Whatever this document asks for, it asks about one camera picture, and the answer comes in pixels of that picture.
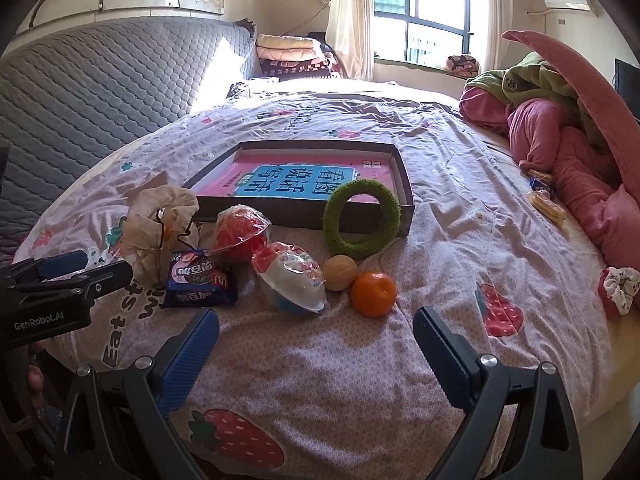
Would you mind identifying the orange wrapped snack bar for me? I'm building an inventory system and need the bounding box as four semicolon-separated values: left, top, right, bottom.
527;169;554;185

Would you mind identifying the small blue snack packet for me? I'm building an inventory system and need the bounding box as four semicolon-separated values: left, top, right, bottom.
528;177;550;193

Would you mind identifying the tan walnut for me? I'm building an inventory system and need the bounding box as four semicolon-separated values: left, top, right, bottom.
321;255;359;292

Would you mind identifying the blue Oreo snack packet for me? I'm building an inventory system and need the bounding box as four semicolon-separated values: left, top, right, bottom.
163;249;238;309

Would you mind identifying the floral cushion on windowsill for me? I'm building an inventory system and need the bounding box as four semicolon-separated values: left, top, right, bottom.
445;54;480;79

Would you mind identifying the person's left hand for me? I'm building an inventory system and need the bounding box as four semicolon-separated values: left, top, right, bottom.
27;341;44;411

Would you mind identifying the cream left curtain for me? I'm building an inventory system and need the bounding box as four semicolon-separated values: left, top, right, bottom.
326;0;374;81

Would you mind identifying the cream right curtain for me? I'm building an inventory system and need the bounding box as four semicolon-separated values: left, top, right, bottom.
482;0;513;70

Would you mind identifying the white red scrunchie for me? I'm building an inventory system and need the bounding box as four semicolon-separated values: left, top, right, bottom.
598;266;640;320

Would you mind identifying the stack of folded blankets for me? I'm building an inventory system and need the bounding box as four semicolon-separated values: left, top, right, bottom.
256;34;346;80

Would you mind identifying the pink crumpled duvet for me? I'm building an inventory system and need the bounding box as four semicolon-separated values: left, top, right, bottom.
460;86;639;270

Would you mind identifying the green fuzzy ring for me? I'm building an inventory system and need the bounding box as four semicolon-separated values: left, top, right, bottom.
322;178;403;261

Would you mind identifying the dark framed window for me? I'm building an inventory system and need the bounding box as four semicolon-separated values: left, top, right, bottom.
372;0;473;68

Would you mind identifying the pink and blue book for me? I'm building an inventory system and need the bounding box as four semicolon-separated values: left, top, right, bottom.
192;151;396;202

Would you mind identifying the pink curved pillow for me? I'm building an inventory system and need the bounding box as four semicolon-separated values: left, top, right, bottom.
501;30;640;202

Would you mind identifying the yellow wrapped biscuit packet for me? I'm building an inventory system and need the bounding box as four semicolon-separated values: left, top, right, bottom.
527;190;566;228

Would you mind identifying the black television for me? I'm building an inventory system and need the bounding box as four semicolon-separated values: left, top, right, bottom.
614;58;640;120

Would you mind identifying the beige mesh drawstring pouch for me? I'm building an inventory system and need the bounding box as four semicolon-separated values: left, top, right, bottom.
120;184;200;287

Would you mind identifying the green blanket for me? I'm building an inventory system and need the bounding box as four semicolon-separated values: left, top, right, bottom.
463;51;605;148

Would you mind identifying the grey quilted headboard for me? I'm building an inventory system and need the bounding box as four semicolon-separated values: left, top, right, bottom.
1;16;259;264

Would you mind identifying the white blue bowl toy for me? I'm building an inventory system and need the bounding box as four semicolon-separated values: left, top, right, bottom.
250;242;329;315

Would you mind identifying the red bowl toy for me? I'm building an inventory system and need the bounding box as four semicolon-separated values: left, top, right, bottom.
212;205;271;263

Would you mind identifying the orange tangerine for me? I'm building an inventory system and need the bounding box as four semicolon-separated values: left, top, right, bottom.
349;272;397;318

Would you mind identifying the cream curtain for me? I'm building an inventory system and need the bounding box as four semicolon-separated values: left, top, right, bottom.
326;0;374;81
482;0;513;70

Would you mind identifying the shallow grey cardboard box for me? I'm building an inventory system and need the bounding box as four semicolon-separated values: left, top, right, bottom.
184;140;414;237

